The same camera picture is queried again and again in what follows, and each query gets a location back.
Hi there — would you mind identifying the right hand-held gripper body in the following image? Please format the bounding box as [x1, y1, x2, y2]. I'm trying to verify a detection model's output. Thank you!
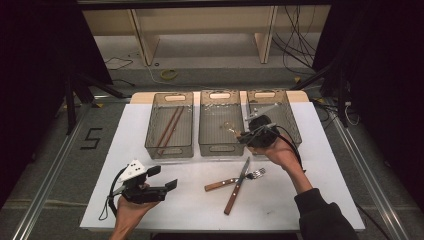
[244, 104, 282, 150]

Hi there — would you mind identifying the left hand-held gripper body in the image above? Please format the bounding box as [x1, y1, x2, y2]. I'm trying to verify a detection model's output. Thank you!
[111, 159, 168, 205]

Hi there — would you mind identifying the smoky clear plastic bin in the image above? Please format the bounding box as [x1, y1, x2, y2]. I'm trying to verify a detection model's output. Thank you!
[246, 89, 303, 157]
[144, 92, 195, 160]
[198, 89, 247, 158]

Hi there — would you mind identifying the brown wooden chopstick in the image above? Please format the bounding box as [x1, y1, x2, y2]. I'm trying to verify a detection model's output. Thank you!
[159, 106, 185, 157]
[156, 106, 180, 148]

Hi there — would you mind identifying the wooden handled metal fork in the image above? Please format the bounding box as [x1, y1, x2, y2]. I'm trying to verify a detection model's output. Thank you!
[204, 167, 267, 192]

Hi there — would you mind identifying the wooden handled steak knife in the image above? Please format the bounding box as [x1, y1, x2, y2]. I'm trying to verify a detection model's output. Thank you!
[223, 156, 251, 216]

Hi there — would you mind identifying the person's right hand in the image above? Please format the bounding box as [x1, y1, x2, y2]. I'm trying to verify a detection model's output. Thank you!
[248, 135, 302, 175]

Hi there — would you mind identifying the person's left hand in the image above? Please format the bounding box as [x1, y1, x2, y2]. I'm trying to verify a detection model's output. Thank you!
[114, 195, 161, 232]

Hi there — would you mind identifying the black metal stand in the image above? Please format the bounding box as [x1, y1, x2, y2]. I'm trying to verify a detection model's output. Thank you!
[289, 59, 352, 129]
[64, 71, 133, 136]

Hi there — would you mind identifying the yellow tape roll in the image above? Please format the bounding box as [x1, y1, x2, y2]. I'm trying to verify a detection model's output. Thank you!
[159, 68, 179, 81]

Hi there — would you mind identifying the light wooden shelf unit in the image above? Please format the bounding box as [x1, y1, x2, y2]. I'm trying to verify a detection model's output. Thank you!
[81, 4, 333, 67]

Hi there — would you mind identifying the black curtain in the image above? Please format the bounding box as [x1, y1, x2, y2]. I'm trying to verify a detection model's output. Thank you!
[0, 0, 113, 209]
[312, 0, 424, 216]

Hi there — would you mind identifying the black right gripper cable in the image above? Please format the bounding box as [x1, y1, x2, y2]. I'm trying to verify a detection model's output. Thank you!
[266, 124, 307, 173]

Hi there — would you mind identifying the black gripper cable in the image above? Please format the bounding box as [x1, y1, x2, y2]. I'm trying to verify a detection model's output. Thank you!
[266, 124, 307, 173]
[98, 168, 127, 222]

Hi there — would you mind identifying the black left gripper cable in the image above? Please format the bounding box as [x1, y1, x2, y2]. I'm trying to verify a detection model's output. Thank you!
[98, 168, 127, 222]

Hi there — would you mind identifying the white cable by stand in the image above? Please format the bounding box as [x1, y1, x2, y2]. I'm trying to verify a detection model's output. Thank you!
[344, 100, 360, 127]

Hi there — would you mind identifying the white floor cable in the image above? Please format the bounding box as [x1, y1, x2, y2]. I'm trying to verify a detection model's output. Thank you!
[142, 62, 201, 92]

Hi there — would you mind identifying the bundle of black cables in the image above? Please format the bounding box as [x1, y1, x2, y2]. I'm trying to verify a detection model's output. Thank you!
[271, 4, 322, 77]

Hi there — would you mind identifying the aluminium floor rail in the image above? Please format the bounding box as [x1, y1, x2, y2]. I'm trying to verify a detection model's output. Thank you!
[11, 103, 92, 240]
[328, 103, 412, 240]

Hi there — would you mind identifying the thin black floor cable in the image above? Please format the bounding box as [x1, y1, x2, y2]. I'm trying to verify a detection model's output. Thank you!
[103, 56, 134, 72]

